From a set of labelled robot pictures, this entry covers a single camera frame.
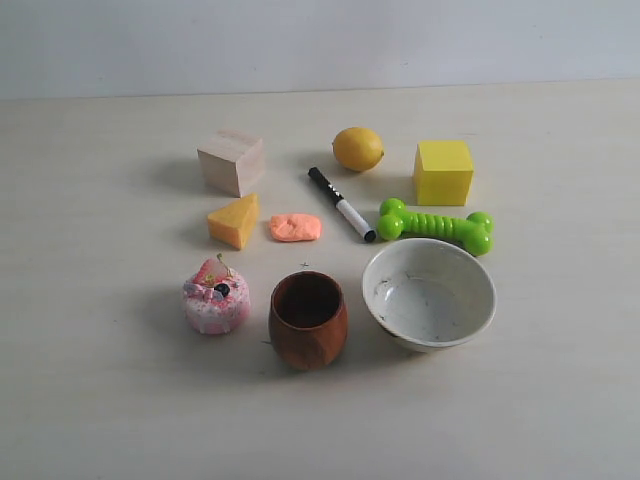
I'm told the orange squishy lump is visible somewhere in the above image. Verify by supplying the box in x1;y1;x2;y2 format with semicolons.
269;213;322;242

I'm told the black white marker pen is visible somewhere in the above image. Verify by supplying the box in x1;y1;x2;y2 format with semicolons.
307;167;377;243

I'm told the brown wooden cup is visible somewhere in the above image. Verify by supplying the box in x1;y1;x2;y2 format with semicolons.
268;271;348;371

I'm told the orange cheese wedge toy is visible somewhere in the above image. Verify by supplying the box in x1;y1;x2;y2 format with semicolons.
207;193;260;250

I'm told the yellow lemon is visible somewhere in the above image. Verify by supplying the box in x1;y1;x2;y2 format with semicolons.
332;127;385;172

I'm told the light wooden cube block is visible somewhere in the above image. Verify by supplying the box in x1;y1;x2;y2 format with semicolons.
197;130;265;198

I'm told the pink toy cake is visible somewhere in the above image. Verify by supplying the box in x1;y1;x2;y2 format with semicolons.
182;253;251;335

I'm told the white ceramic bowl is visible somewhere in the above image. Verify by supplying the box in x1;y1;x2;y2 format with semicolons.
361;238;497;352

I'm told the yellow cube block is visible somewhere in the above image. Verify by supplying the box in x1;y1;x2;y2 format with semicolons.
412;140;474;206

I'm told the green bone toy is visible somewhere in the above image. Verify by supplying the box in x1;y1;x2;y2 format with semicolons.
377;198;494;257

